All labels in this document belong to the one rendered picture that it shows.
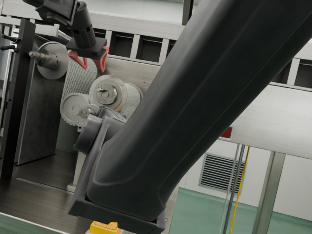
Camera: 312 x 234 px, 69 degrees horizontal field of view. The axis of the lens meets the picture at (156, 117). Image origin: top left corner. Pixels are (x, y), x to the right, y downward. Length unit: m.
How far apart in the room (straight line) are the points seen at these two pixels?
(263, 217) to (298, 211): 2.57
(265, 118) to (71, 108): 0.85
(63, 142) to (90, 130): 1.09
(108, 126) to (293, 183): 3.68
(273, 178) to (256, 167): 2.27
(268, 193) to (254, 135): 0.38
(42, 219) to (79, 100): 0.43
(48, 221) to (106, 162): 0.54
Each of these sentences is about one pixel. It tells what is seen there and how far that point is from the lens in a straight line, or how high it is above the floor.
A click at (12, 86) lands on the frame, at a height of 1.22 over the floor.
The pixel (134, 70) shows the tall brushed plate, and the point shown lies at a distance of 1.18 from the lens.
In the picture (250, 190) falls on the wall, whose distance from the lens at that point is 3.72.
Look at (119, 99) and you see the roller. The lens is 0.83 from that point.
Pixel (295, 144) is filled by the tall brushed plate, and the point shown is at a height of 1.19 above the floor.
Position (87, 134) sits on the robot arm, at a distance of 0.25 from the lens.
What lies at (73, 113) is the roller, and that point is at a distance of 0.91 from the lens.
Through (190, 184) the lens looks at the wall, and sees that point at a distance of 3.62.
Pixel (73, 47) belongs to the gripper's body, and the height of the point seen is 1.36.
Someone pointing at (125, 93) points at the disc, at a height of 1.27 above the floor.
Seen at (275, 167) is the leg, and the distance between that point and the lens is 1.38.
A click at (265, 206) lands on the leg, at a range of 1.43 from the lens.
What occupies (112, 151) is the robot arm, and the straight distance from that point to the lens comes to 0.17.
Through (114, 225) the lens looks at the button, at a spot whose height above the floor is 0.92.
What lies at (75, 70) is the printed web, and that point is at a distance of 0.98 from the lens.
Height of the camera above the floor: 1.26
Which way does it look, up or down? 4 degrees down
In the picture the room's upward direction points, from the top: 11 degrees clockwise
